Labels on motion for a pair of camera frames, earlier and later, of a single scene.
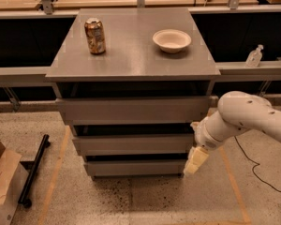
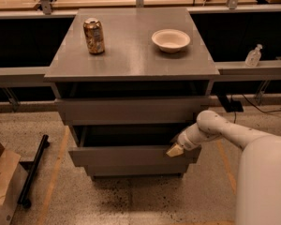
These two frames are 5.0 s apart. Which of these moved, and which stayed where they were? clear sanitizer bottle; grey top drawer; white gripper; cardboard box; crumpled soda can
Moved: white gripper
Stayed: clear sanitizer bottle; cardboard box; crumpled soda can; grey top drawer
